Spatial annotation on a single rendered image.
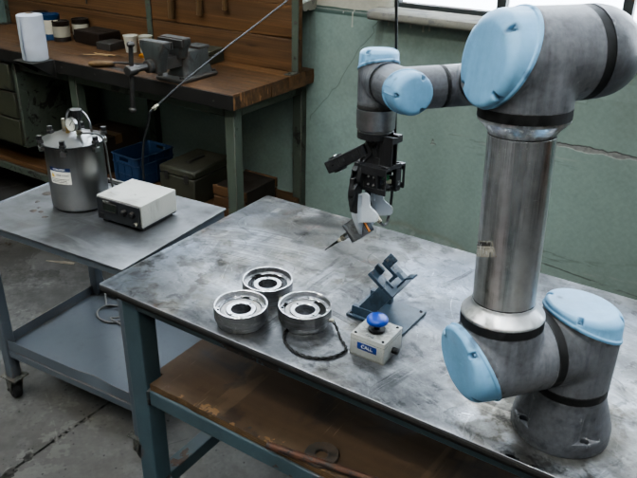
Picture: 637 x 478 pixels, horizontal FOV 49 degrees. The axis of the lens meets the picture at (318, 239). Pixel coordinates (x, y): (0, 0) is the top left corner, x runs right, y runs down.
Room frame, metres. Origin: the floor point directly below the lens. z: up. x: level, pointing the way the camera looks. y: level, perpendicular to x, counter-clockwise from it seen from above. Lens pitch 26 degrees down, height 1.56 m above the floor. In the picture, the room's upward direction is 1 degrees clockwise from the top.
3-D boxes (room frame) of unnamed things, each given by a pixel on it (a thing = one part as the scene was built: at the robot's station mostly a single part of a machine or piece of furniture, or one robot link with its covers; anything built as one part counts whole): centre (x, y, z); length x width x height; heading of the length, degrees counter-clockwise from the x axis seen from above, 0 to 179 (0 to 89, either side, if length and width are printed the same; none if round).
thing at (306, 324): (1.16, 0.02, 0.82); 0.10 x 0.10 x 0.04
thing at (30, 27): (3.16, 1.29, 0.96); 0.12 x 0.11 x 0.20; 147
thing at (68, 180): (1.94, 0.65, 0.83); 0.41 x 0.19 x 0.30; 61
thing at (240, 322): (1.16, 0.15, 0.82); 0.10 x 0.10 x 0.04
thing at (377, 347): (1.07, -0.11, 0.82); 0.08 x 0.07 x 0.05; 57
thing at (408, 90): (1.21, -0.15, 1.25); 0.11 x 0.11 x 0.08; 19
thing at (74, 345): (1.92, 0.68, 0.34); 0.67 x 0.46 x 0.68; 61
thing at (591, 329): (0.87, -0.39, 0.97); 0.13 x 0.12 x 0.14; 109
